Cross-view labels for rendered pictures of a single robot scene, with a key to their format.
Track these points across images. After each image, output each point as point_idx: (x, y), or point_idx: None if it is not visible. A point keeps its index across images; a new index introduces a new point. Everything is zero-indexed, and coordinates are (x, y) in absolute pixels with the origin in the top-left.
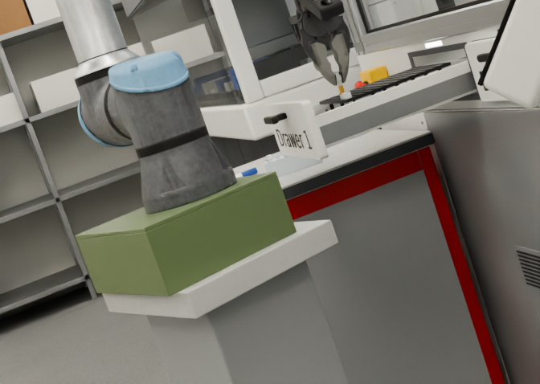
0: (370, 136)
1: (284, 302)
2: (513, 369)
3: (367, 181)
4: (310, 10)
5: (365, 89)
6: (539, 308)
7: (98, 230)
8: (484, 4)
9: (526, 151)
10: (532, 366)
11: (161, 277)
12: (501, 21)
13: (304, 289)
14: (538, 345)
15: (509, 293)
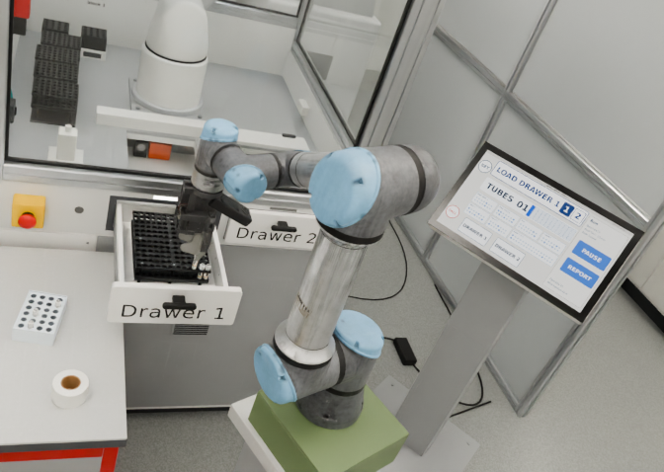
0: (20, 260)
1: None
2: None
3: None
4: (230, 216)
5: (179, 252)
6: (174, 345)
7: (342, 462)
8: (270, 193)
9: (242, 267)
10: (128, 378)
11: (396, 454)
12: (282, 204)
13: None
14: (151, 364)
15: (136, 342)
